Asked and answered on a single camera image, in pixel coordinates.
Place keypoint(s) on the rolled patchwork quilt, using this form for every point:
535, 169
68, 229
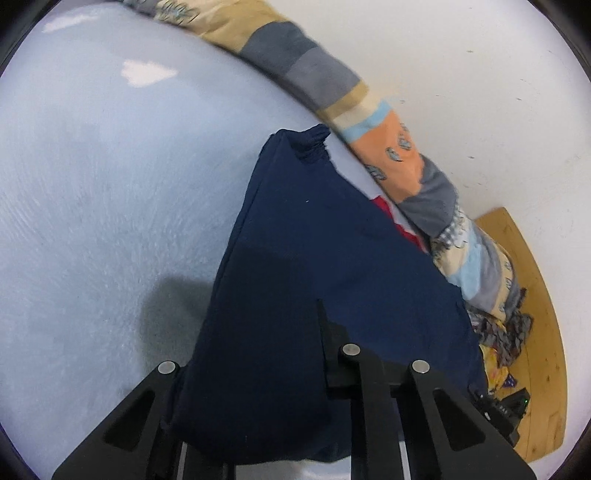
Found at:
392, 143

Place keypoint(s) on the light blue cloud bed sheet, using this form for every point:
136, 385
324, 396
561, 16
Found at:
115, 184

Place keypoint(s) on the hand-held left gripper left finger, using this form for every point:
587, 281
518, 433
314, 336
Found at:
152, 392

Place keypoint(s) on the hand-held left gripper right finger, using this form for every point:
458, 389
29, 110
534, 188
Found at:
337, 350

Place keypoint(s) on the dark patterned cloth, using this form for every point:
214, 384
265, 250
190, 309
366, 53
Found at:
508, 332

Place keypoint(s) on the wooden headboard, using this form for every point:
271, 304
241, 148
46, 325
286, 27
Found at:
540, 323

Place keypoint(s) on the yellow and navy star cloth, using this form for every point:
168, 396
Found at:
496, 374

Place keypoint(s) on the navy blue jacket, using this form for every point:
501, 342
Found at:
300, 254

